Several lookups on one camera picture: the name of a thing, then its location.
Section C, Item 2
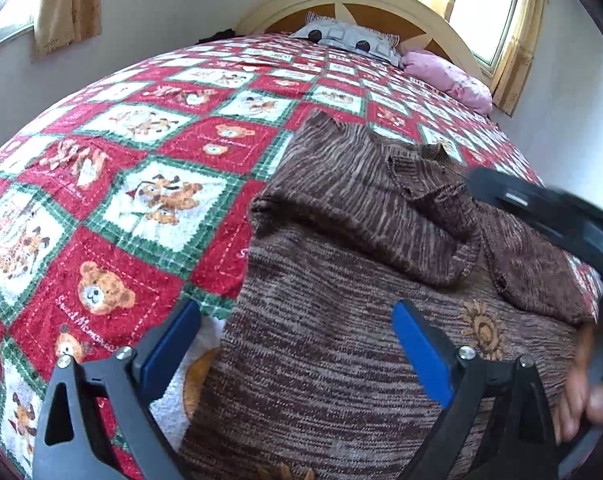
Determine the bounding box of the brown knitted sweater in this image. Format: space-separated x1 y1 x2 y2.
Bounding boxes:
179 110 598 480

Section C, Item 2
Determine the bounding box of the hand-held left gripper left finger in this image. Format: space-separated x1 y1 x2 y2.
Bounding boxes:
32 299 202 480

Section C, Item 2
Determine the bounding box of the cream wooden headboard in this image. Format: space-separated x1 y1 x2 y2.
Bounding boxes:
236 0 485 81

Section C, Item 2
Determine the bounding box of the grey patterned pillow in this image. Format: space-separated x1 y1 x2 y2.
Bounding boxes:
289 11 402 67

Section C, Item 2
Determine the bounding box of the pink pillow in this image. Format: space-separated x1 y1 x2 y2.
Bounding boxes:
400 50 493 115

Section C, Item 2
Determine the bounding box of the red printed blanket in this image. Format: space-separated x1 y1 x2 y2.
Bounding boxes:
0 32 603 480

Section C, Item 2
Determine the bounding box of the dark cloth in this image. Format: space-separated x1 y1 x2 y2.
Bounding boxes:
196 27 235 46

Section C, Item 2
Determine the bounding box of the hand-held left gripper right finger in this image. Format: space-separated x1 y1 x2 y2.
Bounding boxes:
392 300 559 480

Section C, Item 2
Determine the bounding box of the person's right hand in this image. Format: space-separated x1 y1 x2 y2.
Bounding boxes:
553 320 603 445

